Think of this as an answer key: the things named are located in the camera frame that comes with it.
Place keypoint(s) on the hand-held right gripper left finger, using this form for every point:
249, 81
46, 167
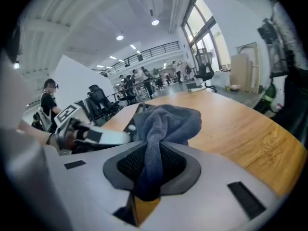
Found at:
91, 189

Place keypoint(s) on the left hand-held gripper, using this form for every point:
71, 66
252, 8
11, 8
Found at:
68, 114

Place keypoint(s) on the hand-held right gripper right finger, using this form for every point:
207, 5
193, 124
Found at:
211, 196

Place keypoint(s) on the dark blue cloth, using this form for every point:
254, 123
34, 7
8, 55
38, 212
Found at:
166, 121

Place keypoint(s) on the person's left forearm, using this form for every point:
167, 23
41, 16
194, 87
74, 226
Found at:
36, 133

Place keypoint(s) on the person's left hand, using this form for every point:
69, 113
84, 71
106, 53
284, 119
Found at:
69, 139

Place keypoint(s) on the white partition board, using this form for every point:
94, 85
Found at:
77, 80

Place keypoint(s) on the black balcony railing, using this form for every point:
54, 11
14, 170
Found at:
149, 53

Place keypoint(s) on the grey flat box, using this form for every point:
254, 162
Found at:
195, 86

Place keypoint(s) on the round ceiling lamp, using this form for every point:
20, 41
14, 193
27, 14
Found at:
119, 37
155, 22

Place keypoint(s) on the black mesh office chair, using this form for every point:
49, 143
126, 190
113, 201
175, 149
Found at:
204, 66

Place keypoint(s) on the green bag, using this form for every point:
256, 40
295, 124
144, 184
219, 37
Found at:
269, 96

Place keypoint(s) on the leaning cardboard boards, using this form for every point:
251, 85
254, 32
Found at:
245, 68

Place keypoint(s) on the tall window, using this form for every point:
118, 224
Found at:
204, 30

